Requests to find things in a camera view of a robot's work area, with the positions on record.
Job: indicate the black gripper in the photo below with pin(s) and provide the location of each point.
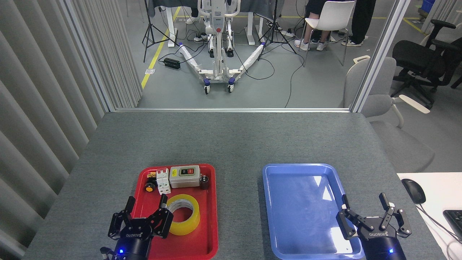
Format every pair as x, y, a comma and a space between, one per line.
133, 242
382, 245

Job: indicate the yellow tape roll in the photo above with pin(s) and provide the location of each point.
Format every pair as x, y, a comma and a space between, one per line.
191, 221

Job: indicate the orange push button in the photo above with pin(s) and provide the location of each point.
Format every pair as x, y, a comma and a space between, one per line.
149, 187

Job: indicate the white circuit breaker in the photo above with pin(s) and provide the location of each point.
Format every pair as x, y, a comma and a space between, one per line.
164, 184

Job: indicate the black computer mouse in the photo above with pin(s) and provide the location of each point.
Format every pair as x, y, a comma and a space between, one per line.
414, 190

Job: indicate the red plastic tray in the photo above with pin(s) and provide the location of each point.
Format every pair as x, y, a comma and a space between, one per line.
202, 231

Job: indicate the white side table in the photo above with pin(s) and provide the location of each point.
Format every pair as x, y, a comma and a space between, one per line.
438, 191

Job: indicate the blue plastic tray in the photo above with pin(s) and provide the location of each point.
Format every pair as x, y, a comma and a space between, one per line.
299, 216

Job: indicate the black keyboard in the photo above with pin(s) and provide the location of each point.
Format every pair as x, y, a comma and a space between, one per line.
455, 222

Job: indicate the grey office chair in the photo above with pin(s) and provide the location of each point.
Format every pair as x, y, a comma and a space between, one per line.
382, 76

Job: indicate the grey ribbed partition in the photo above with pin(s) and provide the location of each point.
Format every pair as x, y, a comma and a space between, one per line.
36, 108

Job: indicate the black power adapter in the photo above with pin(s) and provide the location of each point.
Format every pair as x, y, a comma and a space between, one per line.
172, 63

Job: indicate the black office chair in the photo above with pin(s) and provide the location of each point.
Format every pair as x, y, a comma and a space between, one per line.
415, 57

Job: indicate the white wheeled stand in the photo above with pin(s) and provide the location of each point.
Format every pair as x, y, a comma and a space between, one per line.
217, 54

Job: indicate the desk with white legs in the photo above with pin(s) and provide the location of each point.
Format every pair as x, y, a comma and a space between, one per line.
170, 32

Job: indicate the white power strip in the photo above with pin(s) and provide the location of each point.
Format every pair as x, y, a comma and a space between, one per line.
200, 37

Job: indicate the seated person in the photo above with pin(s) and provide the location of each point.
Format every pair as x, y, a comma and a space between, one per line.
306, 36

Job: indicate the standing person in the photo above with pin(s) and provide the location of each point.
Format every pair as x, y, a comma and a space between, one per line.
361, 21

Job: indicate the black tripod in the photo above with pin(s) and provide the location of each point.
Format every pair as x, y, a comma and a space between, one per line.
147, 21
276, 18

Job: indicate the white plastic chair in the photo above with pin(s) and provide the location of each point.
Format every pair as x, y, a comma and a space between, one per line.
332, 14

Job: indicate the blue storage bin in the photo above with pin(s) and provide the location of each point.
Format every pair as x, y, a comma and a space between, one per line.
427, 5

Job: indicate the grey push button switch box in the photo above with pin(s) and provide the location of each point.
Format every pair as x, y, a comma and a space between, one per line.
184, 180

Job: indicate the black cylindrical knob switch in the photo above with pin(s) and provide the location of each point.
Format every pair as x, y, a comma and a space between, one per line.
204, 183

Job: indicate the silver frame rail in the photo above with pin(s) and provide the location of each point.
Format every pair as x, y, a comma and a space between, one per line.
231, 109

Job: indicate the silver frame post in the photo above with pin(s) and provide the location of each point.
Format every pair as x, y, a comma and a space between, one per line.
380, 54

